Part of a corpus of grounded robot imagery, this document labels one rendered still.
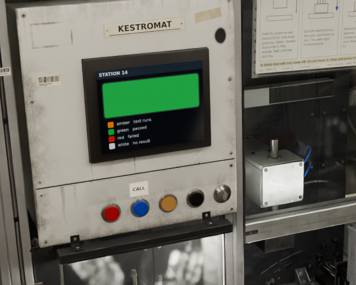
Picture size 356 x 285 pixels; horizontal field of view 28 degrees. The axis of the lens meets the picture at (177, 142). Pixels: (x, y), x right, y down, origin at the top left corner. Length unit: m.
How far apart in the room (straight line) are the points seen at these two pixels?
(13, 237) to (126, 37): 0.44
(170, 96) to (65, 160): 0.23
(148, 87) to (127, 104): 0.05
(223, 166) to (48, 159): 0.36
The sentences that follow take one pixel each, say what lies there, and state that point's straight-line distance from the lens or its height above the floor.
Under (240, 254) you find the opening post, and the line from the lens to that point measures 1.58.
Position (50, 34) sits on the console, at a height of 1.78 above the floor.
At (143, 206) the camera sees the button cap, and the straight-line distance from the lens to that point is 1.42.
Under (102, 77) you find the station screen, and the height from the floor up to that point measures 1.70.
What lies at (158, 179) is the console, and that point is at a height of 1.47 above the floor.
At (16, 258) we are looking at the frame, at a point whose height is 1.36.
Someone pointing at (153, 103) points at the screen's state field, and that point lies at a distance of 1.36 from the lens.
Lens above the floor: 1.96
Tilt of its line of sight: 17 degrees down
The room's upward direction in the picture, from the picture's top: 2 degrees counter-clockwise
